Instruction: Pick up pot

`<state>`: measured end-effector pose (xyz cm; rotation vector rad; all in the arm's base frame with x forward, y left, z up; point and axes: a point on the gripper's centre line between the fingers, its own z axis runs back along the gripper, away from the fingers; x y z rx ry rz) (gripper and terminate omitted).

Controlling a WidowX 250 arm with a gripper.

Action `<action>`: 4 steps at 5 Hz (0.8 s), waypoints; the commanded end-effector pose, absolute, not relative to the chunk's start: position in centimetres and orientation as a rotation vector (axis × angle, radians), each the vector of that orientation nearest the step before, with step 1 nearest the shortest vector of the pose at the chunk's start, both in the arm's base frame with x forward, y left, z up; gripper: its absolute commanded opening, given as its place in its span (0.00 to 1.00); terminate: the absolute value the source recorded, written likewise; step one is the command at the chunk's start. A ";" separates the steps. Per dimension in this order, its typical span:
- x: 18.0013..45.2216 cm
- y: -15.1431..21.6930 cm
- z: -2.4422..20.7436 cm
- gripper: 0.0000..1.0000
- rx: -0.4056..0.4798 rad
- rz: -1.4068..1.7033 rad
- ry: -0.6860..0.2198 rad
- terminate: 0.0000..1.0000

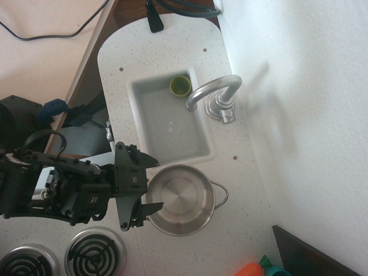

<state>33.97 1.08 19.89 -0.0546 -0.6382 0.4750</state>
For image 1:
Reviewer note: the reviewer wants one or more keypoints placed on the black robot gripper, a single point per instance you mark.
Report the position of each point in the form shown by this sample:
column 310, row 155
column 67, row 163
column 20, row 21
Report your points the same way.
column 130, row 184

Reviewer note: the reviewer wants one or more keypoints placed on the silver metal pot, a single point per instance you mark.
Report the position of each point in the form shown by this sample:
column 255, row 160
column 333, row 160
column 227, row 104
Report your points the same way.
column 189, row 199

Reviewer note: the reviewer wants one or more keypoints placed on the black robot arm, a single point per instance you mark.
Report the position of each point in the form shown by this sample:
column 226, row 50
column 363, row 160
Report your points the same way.
column 35, row 184

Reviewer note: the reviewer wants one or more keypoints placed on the white toy sink basin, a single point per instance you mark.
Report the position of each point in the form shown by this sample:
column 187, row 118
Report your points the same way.
column 166, row 130

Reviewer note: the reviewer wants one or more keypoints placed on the right black stove burner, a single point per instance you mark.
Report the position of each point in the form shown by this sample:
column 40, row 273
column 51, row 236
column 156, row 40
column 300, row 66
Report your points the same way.
column 95, row 251

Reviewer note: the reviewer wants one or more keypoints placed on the black stove burner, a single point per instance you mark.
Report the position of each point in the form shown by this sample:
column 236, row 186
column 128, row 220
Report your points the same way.
column 30, row 259
column 95, row 251

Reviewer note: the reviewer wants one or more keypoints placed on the green plastic cup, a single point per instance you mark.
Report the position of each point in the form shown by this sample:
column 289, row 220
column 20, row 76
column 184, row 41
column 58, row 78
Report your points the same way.
column 180, row 86

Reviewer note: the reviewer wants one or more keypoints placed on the silver toy faucet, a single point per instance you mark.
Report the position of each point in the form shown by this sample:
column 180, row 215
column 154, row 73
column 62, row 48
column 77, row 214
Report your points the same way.
column 220, row 104

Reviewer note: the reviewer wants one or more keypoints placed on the blue clamp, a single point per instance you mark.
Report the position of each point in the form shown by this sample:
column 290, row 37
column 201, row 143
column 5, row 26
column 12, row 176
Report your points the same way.
column 50, row 110

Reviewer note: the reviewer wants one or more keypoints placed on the orange toy carrot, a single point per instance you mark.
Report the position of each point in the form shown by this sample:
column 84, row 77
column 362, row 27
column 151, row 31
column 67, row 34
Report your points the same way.
column 251, row 269

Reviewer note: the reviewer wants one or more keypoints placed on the left black stove burner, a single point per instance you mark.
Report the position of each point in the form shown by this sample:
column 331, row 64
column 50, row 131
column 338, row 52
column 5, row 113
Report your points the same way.
column 30, row 259

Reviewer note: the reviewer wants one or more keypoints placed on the teal plastic cup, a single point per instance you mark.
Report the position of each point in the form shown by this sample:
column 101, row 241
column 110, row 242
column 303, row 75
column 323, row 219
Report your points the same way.
column 270, row 269

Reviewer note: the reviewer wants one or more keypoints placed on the black clamp on counter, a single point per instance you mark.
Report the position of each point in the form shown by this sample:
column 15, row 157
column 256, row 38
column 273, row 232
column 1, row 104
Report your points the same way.
column 154, row 21

